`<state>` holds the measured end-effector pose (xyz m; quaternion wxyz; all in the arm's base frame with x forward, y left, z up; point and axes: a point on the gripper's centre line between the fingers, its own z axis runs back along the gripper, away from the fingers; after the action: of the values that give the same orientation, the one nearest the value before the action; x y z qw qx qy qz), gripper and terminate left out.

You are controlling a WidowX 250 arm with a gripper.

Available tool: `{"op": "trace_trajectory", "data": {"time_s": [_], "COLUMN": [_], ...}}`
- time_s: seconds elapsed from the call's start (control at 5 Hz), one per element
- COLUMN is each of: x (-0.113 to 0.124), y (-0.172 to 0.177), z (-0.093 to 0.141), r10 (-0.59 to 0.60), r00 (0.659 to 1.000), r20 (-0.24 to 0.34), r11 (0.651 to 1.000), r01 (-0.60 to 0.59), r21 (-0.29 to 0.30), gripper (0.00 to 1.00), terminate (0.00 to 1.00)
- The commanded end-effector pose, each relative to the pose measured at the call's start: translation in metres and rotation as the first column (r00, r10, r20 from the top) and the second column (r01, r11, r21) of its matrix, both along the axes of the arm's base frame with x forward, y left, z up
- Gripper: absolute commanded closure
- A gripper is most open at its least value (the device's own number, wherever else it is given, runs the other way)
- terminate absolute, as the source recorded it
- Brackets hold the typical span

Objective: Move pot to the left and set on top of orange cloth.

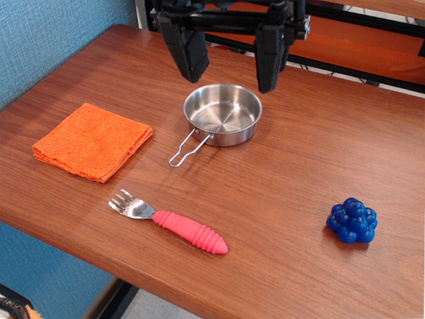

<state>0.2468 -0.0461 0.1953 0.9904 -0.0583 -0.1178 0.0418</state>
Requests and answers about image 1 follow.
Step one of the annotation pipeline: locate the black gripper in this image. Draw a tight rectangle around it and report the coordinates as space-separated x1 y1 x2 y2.
149 1 310 94

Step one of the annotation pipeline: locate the stainless steel pan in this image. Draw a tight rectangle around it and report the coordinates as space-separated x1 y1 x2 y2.
169 83 263 168

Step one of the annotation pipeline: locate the orange folded towel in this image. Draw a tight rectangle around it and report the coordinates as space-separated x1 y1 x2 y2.
33 103 153 183

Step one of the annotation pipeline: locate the blue toy grape cluster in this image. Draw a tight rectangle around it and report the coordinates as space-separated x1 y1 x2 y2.
326 197 378 244

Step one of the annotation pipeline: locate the orange black object at corner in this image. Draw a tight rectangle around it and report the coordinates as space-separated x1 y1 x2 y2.
1 285 42 319

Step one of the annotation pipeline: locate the black and orange frame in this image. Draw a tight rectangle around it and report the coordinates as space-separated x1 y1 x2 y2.
146 1 424 92

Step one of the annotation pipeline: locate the fork with pink handle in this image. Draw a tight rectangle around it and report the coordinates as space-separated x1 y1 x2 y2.
108 189 228 255

